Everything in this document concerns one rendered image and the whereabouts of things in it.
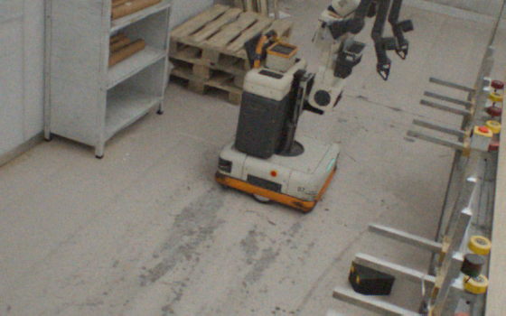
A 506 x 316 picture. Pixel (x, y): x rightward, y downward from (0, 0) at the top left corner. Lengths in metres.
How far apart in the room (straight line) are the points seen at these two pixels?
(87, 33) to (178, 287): 1.69
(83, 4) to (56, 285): 1.71
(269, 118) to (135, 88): 1.57
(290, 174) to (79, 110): 1.44
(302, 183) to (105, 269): 1.29
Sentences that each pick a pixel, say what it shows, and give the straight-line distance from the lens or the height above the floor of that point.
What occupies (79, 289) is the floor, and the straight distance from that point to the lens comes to 3.45.
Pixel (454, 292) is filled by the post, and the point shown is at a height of 1.15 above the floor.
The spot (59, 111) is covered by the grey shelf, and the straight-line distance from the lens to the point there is 4.57.
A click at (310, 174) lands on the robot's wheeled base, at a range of 4.09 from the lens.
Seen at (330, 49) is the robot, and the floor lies 1.02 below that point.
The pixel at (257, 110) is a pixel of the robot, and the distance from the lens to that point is 4.02.
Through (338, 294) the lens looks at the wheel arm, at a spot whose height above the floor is 0.85.
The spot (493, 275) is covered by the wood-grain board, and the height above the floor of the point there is 0.90.
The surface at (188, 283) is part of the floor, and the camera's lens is 3.52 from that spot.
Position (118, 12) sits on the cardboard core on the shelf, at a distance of 4.35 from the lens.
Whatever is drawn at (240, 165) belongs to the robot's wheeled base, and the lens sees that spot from 4.16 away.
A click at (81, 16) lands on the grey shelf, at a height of 0.94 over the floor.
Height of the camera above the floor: 2.22
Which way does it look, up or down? 27 degrees down
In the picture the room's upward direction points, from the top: 10 degrees clockwise
